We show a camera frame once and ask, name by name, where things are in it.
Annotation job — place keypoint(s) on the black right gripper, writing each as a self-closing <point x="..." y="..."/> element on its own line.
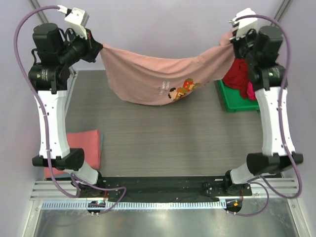
<point x="239" y="48"/>

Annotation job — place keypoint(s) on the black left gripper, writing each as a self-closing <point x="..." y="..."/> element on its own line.
<point x="92" y="47"/>

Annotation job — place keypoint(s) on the pink printed t shirt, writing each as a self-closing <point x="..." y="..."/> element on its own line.
<point x="153" y="81"/>

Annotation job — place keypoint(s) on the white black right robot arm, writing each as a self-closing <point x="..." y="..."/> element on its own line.
<point x="259" y="49"/>

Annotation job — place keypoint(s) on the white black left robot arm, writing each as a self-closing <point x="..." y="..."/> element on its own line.
<point x="58" y="50"/>

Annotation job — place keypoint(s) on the dark red t shirt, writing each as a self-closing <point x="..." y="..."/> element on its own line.
<point x="237" y="77"/>

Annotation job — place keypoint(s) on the magenta t shirt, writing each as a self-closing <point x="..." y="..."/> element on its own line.
<point x="250" y="92"/>

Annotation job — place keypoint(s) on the green plastic bin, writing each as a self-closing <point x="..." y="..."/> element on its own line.
<point x="233" y="101"/>

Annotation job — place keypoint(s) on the folded salmon t shirt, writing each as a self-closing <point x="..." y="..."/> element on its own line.
<point x="56" y="172"/>

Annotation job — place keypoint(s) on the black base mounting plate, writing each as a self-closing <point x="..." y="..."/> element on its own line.
<point x="172" y="187"/>

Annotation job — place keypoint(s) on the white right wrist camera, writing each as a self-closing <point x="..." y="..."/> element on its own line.
<point x="241" y="27"/>

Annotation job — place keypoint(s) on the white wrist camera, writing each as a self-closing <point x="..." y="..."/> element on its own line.
<point x="76" y="19"/>
<point x="241" y="27"/>

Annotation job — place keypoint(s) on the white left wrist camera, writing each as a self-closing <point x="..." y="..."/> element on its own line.
<point x="76" y="19"/>

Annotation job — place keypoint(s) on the right aluminium corner post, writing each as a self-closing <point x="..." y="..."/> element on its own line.
<point x="282" y="9"/>

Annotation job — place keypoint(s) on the aluminium corner post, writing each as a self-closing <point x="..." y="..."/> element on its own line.
<point x="282" y="9"/>
<point x="43" y="19"/>

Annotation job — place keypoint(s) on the left aluminium corner post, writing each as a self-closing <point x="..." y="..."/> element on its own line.
<point x="43" y="19"/>

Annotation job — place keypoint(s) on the aluminium front frame rail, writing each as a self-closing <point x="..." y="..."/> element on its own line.
<point x="46" y="190"/>

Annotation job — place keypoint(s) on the white slotted cable duct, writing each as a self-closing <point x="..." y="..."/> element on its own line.
<point x="100" y="205"/>

